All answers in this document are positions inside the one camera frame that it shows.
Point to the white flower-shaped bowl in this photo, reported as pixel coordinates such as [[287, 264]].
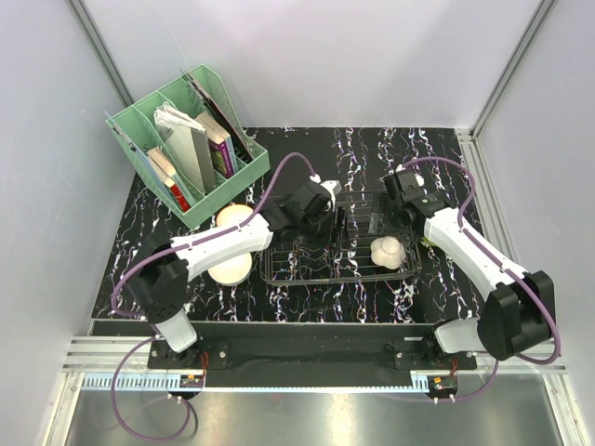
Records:
[[387, 252]]

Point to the black wire dish rack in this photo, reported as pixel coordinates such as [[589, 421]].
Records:
[[345, 255]]

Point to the striped white bowl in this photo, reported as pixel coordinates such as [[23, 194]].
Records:
[[233, 214]]

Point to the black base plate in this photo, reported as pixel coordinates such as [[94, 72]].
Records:
[[228, 345]]

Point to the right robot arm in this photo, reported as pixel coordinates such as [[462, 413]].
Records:
[[519, 306]]

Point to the grey book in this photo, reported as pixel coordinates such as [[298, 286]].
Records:
[[189, 148]]

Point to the green file organizer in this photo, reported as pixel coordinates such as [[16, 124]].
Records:
[[135, 131]]

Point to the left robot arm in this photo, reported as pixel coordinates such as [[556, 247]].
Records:
[[161, 270]]

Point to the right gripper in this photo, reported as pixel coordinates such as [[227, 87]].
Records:
[[377, 208]]

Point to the red book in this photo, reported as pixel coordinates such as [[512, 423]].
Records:
[[179, 197]]

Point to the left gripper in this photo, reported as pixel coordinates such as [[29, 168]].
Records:
[[342, 229]]

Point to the purple book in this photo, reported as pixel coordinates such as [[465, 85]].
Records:
[[219, 139]]

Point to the aluminium frame rail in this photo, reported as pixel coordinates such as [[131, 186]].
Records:
[[496, 232]]

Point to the white crumpled paper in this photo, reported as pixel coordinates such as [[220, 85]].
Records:
[[165, 116]]

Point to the white ribbed bowl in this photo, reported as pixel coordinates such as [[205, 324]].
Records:
[[233, 271]]

